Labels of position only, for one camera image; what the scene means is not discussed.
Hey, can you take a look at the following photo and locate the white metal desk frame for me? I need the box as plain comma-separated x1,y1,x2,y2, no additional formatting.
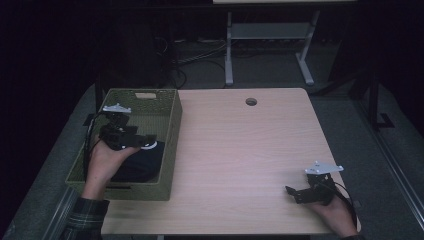
224,9,321,87

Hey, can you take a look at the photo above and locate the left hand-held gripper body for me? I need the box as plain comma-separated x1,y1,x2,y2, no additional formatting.
98,102,142,152

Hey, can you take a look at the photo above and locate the green woven basket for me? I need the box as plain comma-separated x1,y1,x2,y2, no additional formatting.
65,87,184,202

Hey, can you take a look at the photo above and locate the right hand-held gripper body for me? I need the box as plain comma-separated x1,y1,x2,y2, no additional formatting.
304,160,345,206

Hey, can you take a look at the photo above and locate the person's right hand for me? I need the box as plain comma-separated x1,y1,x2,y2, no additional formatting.
305,195,360,239

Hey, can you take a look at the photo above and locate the dark blue garment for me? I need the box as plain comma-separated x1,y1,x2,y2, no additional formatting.
111,139,166,184

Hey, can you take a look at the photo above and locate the person's left hand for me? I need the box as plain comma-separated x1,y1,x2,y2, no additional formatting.
81,134,142,202

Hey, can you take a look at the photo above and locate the black metal stand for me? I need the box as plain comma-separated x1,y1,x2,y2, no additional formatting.
349,65,396,132

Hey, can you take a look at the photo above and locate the bundle of floor cables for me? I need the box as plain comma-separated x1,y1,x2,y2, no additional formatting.
155,35,228,90

